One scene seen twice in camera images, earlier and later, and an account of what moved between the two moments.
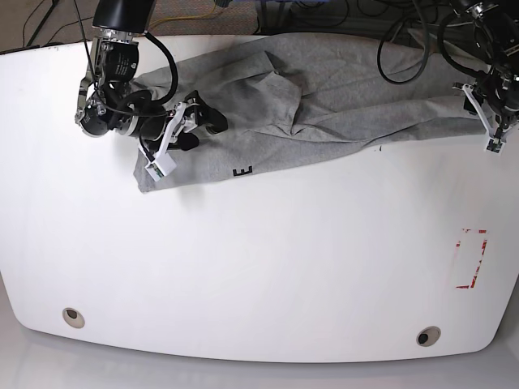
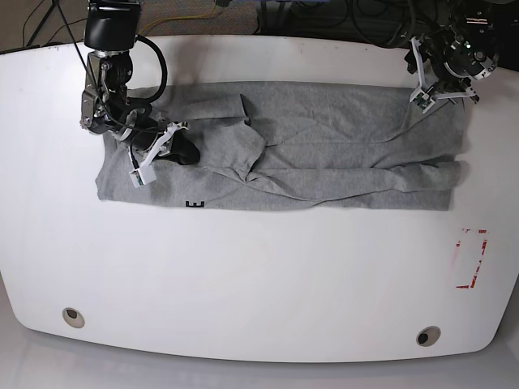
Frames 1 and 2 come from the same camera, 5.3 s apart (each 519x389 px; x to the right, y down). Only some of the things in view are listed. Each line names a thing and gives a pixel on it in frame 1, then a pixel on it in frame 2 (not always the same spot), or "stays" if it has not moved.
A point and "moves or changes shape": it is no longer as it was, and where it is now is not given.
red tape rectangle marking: x=479 y=262 stays
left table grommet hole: x=73 y=318 stays
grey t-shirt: x=294 y=97 moves or changes shape
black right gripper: x=487 y=93 to x=435 y=49
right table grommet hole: x=428 y=336 stays
